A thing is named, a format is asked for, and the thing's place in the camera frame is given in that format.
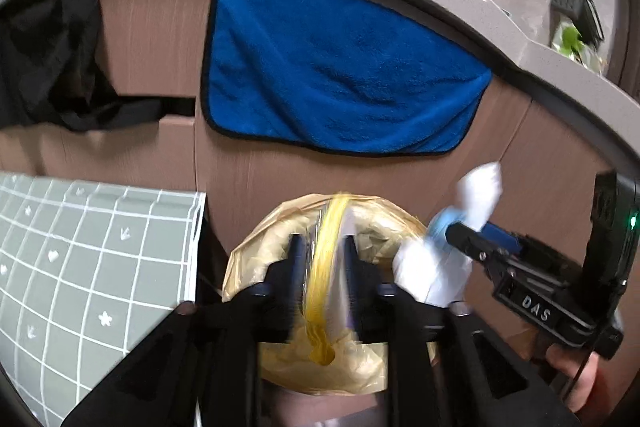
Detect person's right hand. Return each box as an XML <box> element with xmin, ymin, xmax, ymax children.
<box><xmin>530</xmin><ymin>334</ymin><xmax>623</xmax><ymax>413</ymax></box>

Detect green grid tablecloth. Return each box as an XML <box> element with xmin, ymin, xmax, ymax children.
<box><xmin>0</xmin><ymin>172</ymin><xmax>208</xmax><ymax>427</ymax></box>

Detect bin with yellow plastic bag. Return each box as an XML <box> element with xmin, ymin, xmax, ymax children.
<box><xmin>221</xmin><ymin>192</ymin><xmax>441</xmax><ymax>395</ymax></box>

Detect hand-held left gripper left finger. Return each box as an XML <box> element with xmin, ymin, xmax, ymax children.
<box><xmin>60</xmin><ymin>232</ymin><xmax>313</xmax><ymax>427</ymax></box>

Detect black fabric bag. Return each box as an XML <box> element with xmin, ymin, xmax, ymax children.
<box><xmin>0</xmin><ymin>0</ymin><xmax>163</xmax><ymax>132</ymax></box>

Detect green plastic bags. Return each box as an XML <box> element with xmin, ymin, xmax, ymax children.
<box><xmin>550</xmin><ymin>24</ymin><xmax>601</xmax><ymax>68</ymax></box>

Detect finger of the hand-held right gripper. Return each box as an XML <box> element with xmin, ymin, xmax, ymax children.
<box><xmin>482</xmin><ymin>221</ymin><xmax>523</xmax><ymax>254</ymax></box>
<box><xmin>445</xmin><ymin>223</ymin><xmax>506</xmax><ymax>278</ymax></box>

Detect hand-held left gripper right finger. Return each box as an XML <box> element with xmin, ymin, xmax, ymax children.
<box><xmin>342</xmin><ymin>234</ymin><xmax>581</xmax><ymax>427</ymax></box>

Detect blue towel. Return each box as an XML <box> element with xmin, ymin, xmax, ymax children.
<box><xmin>200</xmin><ymin>0</ymin><xmax>495</xmax><ymax>158</ymax></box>

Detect brown wooden cabinet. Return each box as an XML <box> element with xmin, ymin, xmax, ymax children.
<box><xmin>0</xmin><ymin>0</ymin><xmax>631</xmax><ymax>358</ymax></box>

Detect yellow pink snack wrapper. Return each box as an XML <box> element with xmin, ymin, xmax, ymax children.
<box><xmin>300</xmin><ymin>191</ymin><xmax>358</xmax><ymax>365</ymax></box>

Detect black cable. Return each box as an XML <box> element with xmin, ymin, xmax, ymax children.
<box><xmin>562</xmin><ymin>347</ymin><xmax>593</xmax><ymax>408</ymax></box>

